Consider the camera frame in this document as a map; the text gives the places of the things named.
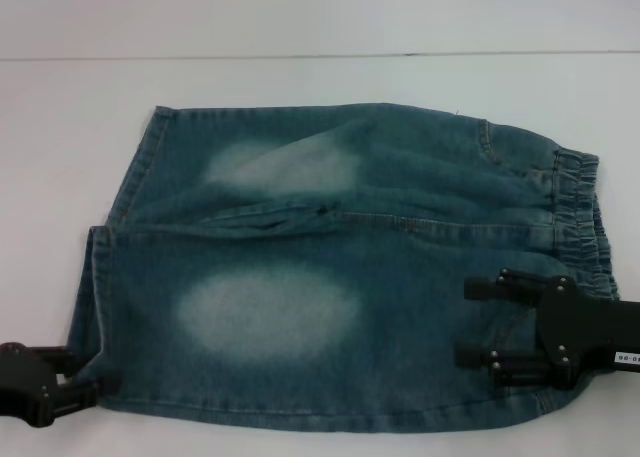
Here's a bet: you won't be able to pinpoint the blue washed denim shorts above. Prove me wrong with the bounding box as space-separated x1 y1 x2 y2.
67 104 621 434

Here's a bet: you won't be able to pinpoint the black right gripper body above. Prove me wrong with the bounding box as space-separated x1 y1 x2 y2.
533 275 640 391

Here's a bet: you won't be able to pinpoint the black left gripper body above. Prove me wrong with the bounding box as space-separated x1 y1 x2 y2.
0 341 57 428

